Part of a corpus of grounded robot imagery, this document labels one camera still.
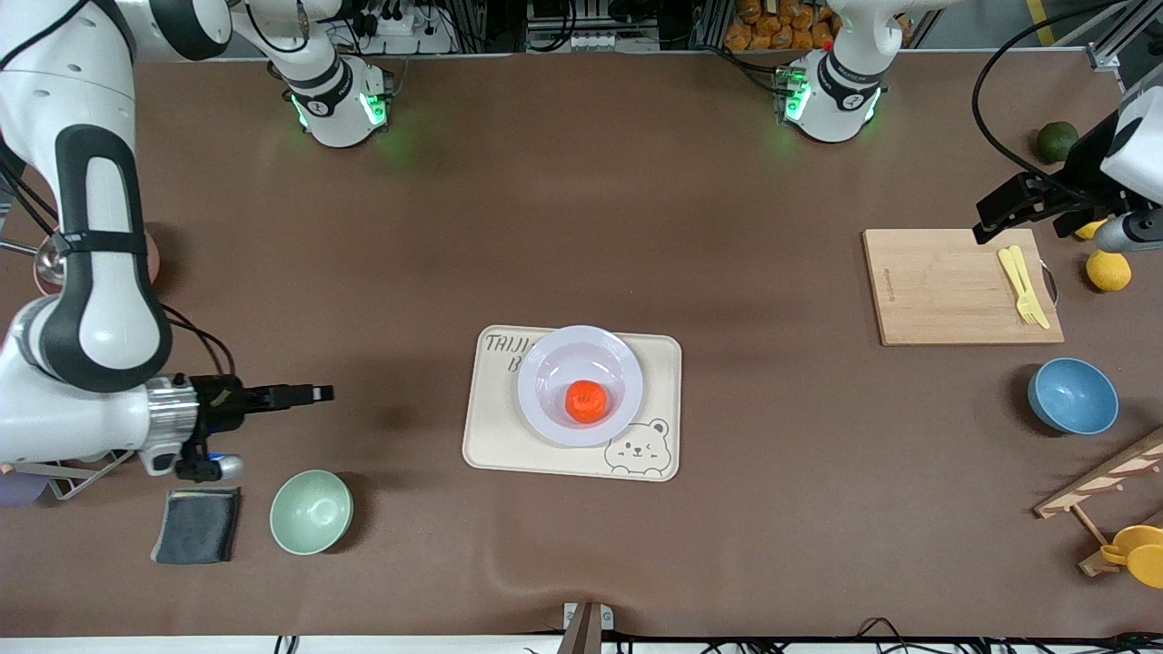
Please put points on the yellow plastic fork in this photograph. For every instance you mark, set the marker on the yellow plastic fork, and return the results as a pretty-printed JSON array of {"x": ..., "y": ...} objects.
[{"x": 1010, "y": 268}]

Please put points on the orange mandarin fruit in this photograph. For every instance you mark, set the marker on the orange mandarin fruit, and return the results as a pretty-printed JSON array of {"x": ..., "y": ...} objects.
[{"x": 586, "y": 401}]

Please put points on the wooden peg dish rack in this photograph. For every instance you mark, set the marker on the wooden peg dish rack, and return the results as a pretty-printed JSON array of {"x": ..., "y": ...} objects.
[{"x": 1104, "y": 477}]

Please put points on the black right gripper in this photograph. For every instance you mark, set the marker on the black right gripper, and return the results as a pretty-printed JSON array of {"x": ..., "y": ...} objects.
[{"x": 221, "y": 401}]

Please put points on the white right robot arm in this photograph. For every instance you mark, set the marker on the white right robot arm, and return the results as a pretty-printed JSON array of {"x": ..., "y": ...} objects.
[{"x": 54, "y": 91}]

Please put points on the purple cup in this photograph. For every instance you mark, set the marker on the purple cup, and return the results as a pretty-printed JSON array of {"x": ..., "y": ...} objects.
[{"x": 18, "y": 490}]

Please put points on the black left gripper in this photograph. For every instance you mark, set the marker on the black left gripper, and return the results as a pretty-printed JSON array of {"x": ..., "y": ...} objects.
[{"x": 1083, "y": 166}]

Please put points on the bamboo cutting board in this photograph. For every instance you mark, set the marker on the bamboo cutting board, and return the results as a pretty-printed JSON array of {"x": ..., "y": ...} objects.
[{"x": 945, "y": 291}]

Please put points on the yellow cup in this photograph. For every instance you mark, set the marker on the yellow cup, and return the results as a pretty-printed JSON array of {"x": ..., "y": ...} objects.
[{"x": 1140, "y": 554}]

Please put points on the yellow lemon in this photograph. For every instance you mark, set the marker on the yellow lemon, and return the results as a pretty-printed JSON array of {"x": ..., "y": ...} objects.
[
  {"x": 1090, "y": 232},
  {"x": 1108, "y": 272}
]

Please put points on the white power strip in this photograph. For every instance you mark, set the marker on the white power strip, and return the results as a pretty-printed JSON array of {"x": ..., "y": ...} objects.
[{"x": 409, "y": 34}]

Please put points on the metal table edge bracket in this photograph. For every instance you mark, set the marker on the metal table edge bracket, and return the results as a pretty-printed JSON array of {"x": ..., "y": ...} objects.
[{"x": 586, "y": 627}]

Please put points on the pink bowl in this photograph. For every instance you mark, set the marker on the pink bowl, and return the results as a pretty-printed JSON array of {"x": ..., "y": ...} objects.
[{"x": 154, "y": 259}]

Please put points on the dark green round fruit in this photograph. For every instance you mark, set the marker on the dark green round fruit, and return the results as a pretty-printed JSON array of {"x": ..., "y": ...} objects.
[{"x": 1054, "y": 141}]

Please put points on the dark grey folded cloth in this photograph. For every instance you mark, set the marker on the dark grey folded cloth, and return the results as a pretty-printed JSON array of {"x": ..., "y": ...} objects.
[{"x": 195, "y": 527}]

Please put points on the blue bowl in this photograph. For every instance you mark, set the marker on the blue bowl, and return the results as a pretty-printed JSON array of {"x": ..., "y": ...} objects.
[{"x": 1074, "y": 395}]

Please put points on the pile of orange fruits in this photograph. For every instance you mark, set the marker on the pile of orange fruits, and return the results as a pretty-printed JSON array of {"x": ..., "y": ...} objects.
[{"x": 772, "y": 27}]

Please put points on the yellow plastic knife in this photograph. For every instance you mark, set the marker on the yellow plastic knife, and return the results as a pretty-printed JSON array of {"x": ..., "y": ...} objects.
[{"x": 1036, "y": 295}]

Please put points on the pale lilac round plate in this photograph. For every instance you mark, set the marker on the pale lilac round plate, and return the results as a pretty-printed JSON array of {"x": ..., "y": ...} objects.
[{"x": 554, "y": 363}]

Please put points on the metal scoop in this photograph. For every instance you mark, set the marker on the metal scoop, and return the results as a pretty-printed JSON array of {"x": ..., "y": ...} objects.
[{"x": 47, "y": 263}]

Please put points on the cream bear print tray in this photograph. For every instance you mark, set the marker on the cream bear print tray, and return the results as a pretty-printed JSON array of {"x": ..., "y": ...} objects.
[{"x": 491, "y": 436}]

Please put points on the pale green bowl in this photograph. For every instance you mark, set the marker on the pale green bowl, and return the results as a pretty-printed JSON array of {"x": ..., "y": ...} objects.
[{"x": 311, "y": 513}]

